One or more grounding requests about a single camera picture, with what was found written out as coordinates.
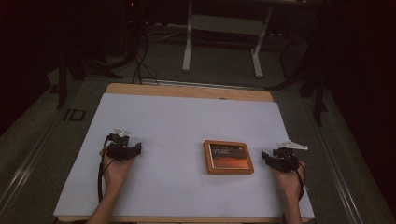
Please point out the metal floor rail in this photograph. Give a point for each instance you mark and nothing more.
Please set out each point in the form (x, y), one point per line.
(336, 174)
(202, 84)
(28, 168)

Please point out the person's right hand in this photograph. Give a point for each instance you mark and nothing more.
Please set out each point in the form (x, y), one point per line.
(289, 183)

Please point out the wooden table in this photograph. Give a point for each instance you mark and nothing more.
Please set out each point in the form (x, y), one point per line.
(186, 91)

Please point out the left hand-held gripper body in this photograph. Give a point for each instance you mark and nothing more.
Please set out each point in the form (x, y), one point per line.
(120, 151)

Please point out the person's left hand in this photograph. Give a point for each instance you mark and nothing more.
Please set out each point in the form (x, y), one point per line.
(115, 171)

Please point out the white sheet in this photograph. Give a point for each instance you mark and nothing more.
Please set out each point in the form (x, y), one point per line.
(174, 124)

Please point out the black stand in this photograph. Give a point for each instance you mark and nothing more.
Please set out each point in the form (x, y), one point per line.
(319, 99)
(63, 81)

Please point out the black rectangular floor frame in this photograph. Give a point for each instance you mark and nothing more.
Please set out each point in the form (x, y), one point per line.
(66, 115)

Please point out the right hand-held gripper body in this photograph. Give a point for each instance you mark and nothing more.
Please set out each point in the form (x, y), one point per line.
(286, 160)

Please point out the white metal desk frame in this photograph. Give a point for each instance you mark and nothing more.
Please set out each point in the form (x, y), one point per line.
(225, 26)

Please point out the wooden picture frame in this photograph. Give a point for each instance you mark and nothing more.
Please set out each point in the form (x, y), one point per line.
(229, 157)

